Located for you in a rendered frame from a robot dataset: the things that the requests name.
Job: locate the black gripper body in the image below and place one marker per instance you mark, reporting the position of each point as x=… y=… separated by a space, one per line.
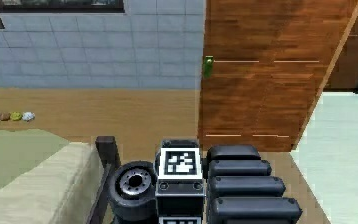
x=133 y=190

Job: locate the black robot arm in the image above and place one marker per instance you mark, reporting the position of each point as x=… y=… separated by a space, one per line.
x=243 y=186

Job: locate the bed with beige cover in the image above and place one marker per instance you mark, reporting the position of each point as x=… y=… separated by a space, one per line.
x=50 y=180

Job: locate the white round lump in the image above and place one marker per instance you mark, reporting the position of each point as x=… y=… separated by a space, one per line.
x=28 y=116

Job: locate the green round lump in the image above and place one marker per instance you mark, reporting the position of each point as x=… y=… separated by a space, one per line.
x=16 y=116

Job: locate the brown round lump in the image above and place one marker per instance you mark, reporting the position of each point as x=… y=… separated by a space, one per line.
x=5 y=116

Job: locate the brown wooden room door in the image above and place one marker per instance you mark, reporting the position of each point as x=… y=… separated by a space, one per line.
x=263 y=73

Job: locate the dark framed window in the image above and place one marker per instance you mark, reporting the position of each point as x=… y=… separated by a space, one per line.
x=60 y=4

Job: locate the dark brown wooden cupboard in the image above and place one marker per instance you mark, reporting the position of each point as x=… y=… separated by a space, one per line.
x=348 y=60

